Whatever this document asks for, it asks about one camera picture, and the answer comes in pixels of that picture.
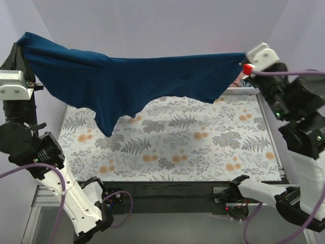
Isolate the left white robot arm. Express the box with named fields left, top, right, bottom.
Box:
left=1, top=44, right=114, bottom=243

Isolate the pink t shirt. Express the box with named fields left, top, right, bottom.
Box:
left=230, top=73, right=245, bottom=87

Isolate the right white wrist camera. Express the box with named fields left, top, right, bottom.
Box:
left=242, top=43, right=280, bottom=76

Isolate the purple cable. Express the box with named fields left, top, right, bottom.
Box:
left=243, top=69, right=325, bottom=244
left=0, top=163, right=134, bottom=228

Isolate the white plastic basket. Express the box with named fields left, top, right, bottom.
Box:
left=222, top=87, right=259, bottom=96

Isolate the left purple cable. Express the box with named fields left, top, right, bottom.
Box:
left=0, top=163, right=134, bottom=228

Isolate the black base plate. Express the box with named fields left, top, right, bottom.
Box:
left=104, top=181, right=229, bottom=214

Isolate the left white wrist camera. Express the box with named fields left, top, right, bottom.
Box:
left=1, top=70, right=34, bottom=101

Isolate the dark blue t shirt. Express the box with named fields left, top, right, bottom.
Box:
left=17, top=33, right=245, bottom=136

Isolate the aluminium rail frame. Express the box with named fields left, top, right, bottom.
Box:
left=20, top=87, right=318, bottom=244

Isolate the floral table mat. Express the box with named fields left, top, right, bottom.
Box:
left=58, top=95, right=283, bottom=181

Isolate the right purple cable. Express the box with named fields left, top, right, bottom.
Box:
left=243, top=69, right=325, bottom=244

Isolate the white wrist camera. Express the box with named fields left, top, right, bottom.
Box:
left=242, top=43, right=280, bottom=76
left=1, top=70, right=34, bottom=101

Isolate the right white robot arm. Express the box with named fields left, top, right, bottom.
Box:
left=230, top=63, right=324, bottom=232

